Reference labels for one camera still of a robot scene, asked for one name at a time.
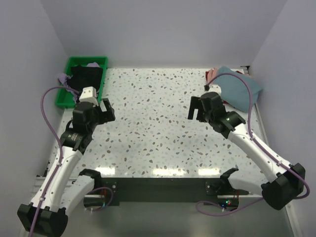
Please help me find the folded blue t shirt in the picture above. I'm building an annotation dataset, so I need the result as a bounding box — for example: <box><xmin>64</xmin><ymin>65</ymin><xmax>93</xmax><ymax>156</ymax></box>
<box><xmin>214</xmin><ymin>66</ymin><xmax>262</xmax><ymax>113</ymax></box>

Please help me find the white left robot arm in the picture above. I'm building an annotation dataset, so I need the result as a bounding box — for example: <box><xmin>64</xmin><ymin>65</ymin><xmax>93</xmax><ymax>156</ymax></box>
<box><xmin>17</xmin><ymin>99</ymin><xmax>115</xmax><ymax>237</ymax></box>

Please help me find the green plastic bin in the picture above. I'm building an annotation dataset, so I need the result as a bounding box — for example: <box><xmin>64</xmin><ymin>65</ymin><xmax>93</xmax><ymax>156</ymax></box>
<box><xmin>55</xmin><ymin>56</ymin><xmax>108</xmax><ymax>109</ymax></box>

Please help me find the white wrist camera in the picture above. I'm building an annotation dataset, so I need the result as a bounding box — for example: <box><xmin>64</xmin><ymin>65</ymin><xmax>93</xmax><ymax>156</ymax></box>
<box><xmin>204</xmin><ymin>84</ymin><xmax>222</xmax><ymax>95</ymax></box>
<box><xmin>79</xmin><ymin>86</ymin><xmax>99</xmax><ymax>106</ymax></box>

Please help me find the crumpled purple t shirt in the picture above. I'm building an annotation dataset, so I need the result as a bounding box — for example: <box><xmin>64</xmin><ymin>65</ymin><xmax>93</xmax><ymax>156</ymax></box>
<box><xmin>58</xmin><ymin>62</ymin><xmax>100</xmax><ymax>88</ymax></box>

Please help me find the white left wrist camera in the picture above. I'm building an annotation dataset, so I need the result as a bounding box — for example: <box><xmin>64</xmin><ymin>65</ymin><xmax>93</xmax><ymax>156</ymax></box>
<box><xmin>79</xmin><ymin>86</ymin><xmax>99</xmax><ymax>106</ymax></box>

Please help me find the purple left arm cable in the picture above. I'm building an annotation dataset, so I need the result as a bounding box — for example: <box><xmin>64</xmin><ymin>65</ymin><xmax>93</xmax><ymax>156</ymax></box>
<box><xmin>26</xmin><ymin>86</ymin><xmax>82</xmax><ymax>234</ymax></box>

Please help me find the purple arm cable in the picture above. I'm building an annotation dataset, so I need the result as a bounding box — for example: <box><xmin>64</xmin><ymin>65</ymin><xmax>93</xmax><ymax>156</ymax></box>
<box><xmin>196</xmin><ymin>73</ymin><xmax>311</xmax><ymax>217</ymax></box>
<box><xmin>26</xmin><ymin>86</ymin><xmax>82</xmax><ymax>234</ymax></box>

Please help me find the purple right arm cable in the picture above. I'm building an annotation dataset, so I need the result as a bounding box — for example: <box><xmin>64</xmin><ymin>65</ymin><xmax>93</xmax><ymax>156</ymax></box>
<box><xmin>196</xmin><ymin>73</ymin><xmax>311</xmax><ymax>217</ymax></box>

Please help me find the black t shirt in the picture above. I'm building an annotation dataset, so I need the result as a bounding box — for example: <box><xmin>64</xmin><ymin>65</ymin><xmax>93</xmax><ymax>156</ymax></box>
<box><xmin>67</xmin><ymin>65</ymin><xmax>103</xmax><ymax>92</ymax></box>

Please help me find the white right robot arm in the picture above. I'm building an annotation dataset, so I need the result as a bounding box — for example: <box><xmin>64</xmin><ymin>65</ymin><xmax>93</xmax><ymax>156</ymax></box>
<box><xmin>188</xmin><ymin>92</ymin><xmax>306</xmax><ymax>210</ymax></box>

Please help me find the folded pink t shirt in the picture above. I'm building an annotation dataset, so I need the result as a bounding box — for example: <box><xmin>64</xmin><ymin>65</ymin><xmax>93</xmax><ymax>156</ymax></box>
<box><xmin>206</xmin><ymin>68</ymin><xmax>218</xmax><ymax>83</ymax></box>

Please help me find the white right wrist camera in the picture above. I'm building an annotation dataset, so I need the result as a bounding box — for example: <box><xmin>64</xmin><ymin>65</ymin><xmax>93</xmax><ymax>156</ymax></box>
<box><xmin>204</xmin><ymin>84</ymin><xmax>222</xmax><ymax>95</ymax></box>

